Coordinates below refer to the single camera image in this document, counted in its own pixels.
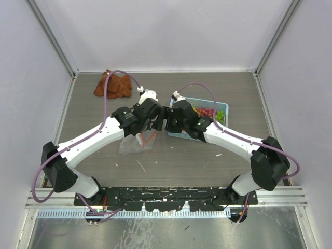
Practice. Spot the white slotted cable duct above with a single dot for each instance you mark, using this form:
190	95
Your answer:
83	213

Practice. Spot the purple grape bunch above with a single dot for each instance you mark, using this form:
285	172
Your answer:
203	111

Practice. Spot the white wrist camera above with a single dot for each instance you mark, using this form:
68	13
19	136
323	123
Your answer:
176	97
145	94

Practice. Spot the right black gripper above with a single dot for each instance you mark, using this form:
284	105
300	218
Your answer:
169	127

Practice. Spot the light blue plastic basket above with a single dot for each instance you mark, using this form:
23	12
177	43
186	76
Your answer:
203	103

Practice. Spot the clear zip top bag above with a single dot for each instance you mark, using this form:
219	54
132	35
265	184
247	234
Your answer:
137	143

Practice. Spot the aluminium frame post right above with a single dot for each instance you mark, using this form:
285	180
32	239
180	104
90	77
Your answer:
291	10

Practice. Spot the brown cloth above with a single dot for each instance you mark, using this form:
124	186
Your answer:
118	86

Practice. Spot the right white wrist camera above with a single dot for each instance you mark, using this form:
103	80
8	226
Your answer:
176	97

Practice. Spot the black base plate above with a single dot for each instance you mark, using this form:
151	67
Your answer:
167	198

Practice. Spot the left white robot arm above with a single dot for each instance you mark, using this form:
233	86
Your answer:
60	161

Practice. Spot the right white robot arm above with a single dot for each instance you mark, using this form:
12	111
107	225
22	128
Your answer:
268	162

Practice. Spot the green grape bunch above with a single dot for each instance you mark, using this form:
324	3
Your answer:
219	116

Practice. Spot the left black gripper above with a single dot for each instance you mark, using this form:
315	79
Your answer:
135	106

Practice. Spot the aluminium frame post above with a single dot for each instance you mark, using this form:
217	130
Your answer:
291	10
42	21

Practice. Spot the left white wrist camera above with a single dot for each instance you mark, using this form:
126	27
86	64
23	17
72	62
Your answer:
145	94

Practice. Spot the aluminium frame post left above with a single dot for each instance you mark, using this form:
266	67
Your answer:
42	21

